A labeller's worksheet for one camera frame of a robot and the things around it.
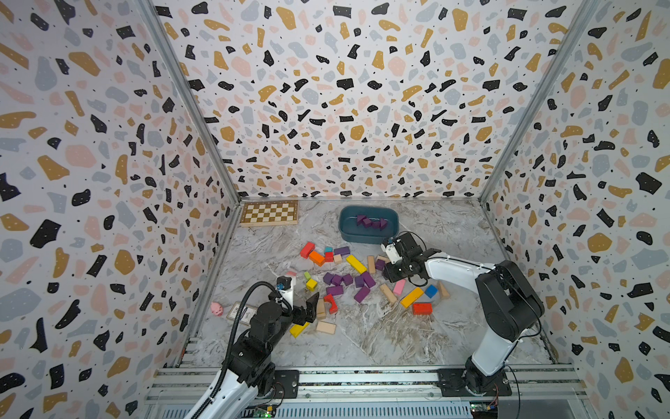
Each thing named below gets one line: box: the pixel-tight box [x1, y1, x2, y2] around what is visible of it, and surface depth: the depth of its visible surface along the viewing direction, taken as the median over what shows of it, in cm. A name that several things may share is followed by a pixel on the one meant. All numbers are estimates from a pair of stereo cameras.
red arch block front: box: [323, 293, 339, 315], surface depth 91 cm
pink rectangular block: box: [392, 279, 407, 296], surface depth 94 cm
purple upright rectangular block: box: [362, 271, 377, 289], surface depth 97 cm
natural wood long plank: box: [380, 282, 397, 304], surface depth 94 cm
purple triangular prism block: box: [372, 217, 388, 232], surface depth 112 cm
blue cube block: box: [424, 284, 439, 299], surface depth 93 cm
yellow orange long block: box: [400, 287, 425, 309], surface depth 92 cm
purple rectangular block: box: [354, 285, 371, 304], surface depth 94 cm
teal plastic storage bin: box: [338, 205, 400, 246], surface depth 113 cm
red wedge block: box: [412, 302, 433, 316], surface depth 90 cm
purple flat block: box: [333, 246, 351, 256], surface depth 106 cm
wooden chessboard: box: [239, 199, 300, 227], surface depth 115 cm
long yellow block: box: [346, 254, 368, 275], surface depth 102 cm
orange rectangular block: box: [308, 250, 326, 268], surface depth 102 cm
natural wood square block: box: [314, 320, 337, 336], surface depth 85 cm
